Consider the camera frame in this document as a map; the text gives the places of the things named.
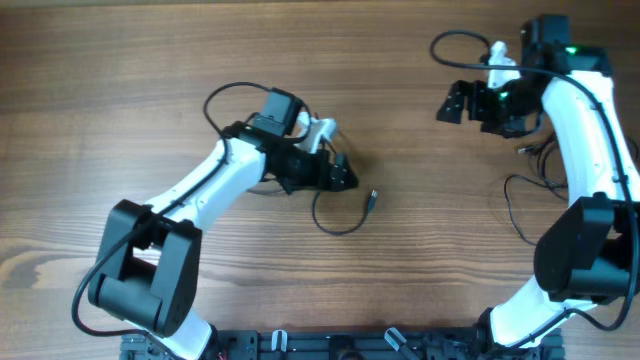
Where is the black USB cable thin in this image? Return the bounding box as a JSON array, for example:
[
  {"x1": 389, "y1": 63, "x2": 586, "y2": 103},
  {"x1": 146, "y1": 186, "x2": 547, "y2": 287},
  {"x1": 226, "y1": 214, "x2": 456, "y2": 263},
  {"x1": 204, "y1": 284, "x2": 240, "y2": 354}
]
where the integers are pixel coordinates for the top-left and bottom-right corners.
[{"x1": 503, "y1": 174, "x2": 568, "y2": 246}]

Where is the black USB cable long tail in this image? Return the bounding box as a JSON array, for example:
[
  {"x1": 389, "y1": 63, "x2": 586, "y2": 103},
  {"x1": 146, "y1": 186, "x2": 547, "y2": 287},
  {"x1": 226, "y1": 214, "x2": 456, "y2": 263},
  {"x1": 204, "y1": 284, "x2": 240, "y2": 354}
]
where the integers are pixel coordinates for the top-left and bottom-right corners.
[{"x1": 517, "y1": 133, "x2": 568, "y2": 199}]

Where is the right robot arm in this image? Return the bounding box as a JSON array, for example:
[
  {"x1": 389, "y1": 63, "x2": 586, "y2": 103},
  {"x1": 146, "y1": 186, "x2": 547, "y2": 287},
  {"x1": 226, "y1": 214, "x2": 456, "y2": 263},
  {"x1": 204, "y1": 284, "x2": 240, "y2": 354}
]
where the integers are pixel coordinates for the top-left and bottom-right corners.
[{"x1": 437, "y1": 14, "x2": 639, "y2": 359}]

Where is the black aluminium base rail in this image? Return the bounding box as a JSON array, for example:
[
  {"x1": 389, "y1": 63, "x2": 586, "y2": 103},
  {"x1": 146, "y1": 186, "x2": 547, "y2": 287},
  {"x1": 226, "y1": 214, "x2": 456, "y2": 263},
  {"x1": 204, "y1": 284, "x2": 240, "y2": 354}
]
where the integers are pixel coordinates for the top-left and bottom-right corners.
[{"x1": 118, "y1": 327, "x2": 564, "y2": 360}]

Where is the black USB cable coil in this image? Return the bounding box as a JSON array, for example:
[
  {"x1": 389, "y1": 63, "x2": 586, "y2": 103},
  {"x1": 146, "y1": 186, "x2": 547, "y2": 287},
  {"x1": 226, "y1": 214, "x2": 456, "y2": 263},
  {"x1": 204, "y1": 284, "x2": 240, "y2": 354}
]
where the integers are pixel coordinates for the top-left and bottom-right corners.
[{"x1": 247, "y1": 188, "x2": 380, "y2": 237}]

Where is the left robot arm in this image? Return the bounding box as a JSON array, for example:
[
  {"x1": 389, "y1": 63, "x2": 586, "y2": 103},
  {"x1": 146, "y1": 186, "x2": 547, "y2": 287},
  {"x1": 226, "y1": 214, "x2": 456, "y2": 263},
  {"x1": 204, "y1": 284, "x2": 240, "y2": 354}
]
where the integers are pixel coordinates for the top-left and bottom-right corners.
[{"x1": 76, "y1": 88, "x2": 359, "y2": 359}]

